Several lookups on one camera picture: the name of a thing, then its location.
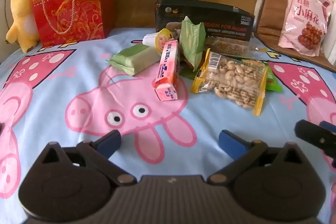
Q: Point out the light green packet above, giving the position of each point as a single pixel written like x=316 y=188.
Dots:
x=134 y=58

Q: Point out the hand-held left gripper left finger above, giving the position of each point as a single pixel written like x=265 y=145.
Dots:
x=109 y=140

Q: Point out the printed cartoon pig blanket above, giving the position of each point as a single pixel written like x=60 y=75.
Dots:
x=52 y=113

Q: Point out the large pink snack bag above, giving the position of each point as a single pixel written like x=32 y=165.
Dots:
x=302 y=14

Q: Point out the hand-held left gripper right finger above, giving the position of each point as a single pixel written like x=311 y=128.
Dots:
x=230 y=140

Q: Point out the green leaf-print snack packet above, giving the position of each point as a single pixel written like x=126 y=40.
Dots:
x=191 y=40

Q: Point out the clear bag of cashews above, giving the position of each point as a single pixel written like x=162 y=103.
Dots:
x=233 y=79

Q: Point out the clear-wrapped brown snack bar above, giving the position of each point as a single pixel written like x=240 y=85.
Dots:
x=231 y=47

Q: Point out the long pink snack box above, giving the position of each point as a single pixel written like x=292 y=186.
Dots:
x=168 y=69

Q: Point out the small beige snack packet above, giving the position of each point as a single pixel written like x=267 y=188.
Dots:
x=173 y=27

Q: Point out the yellow plush duck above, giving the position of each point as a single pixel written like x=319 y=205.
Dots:
x=21 y=16

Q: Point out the bright green snack packet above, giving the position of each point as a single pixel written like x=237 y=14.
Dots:
x=273 y=79

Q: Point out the small yellow-lidded jelly cup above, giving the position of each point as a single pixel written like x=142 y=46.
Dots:
x=160 y=40

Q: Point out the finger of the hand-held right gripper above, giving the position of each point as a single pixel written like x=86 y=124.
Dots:
x=311 y=133
x=328 y=127

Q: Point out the black cardboard box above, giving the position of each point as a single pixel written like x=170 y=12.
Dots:
x=210 y=14

